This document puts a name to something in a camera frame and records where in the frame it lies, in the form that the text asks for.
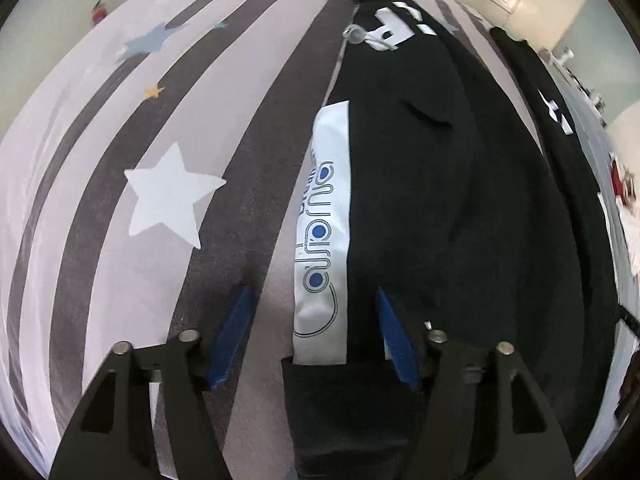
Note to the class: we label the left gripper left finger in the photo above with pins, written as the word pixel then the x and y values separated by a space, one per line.
pixel 110 435

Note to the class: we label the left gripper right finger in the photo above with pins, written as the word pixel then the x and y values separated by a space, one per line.
pixel 481 413

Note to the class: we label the black pants white stripe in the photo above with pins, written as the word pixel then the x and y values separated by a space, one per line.
pixel 425 186

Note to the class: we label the black clothes pile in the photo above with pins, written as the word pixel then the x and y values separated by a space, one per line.
pixel 580 191

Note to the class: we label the striped star bed sheet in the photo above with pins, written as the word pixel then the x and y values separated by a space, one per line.
pixel 162 165

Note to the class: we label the white red garment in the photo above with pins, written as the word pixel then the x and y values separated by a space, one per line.
pixel 627 202

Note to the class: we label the white bedside table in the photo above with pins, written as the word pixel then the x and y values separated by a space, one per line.
pixel 591 96

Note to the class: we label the red fire extinguisher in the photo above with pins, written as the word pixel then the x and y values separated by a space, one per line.
pixel 98 13

